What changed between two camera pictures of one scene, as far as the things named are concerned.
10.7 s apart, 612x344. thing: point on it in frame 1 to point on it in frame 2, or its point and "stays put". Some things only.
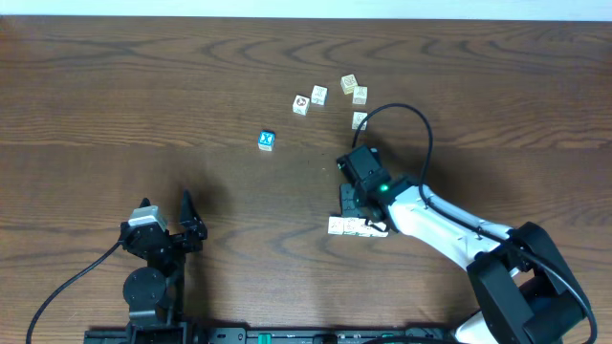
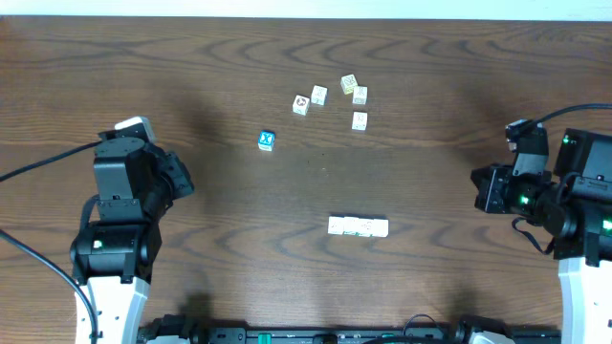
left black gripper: x=174 y=237 to x=177 y=173
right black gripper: x=348 y=206 to x=491 y=196
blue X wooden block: x=266 y=139 stays put
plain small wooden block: x=336 y=225 stays put
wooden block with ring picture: x=357 y=118 stays put
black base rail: x=290 y=334 stays put
